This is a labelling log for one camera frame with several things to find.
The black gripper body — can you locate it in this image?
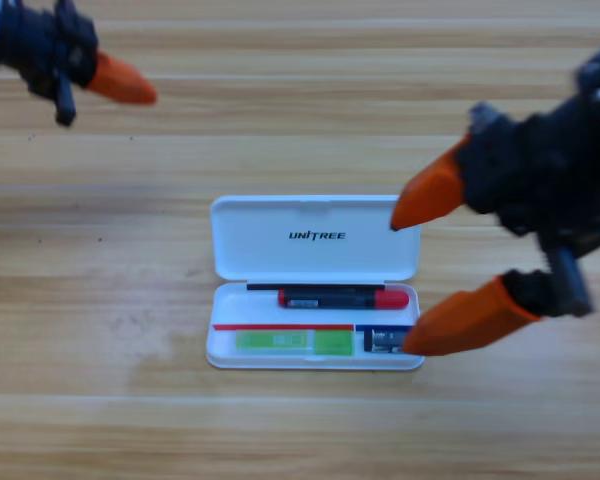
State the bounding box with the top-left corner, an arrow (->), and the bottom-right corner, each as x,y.
0,0 -> 101,126
454,92 -> 600,320

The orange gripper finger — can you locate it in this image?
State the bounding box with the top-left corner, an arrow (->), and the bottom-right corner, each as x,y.
84,52 -> 159,106
389,137 -> 469,231
402,274 -> 541,357

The green highlighter marker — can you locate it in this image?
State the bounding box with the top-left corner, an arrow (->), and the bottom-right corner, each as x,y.
235,328 -> 356,357

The black marker with red cap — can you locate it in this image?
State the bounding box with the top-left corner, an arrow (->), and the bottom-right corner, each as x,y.
278,287 -> 411,311

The white Unitree pencil case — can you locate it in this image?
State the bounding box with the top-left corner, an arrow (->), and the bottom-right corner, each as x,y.
205,194 -> 426,371

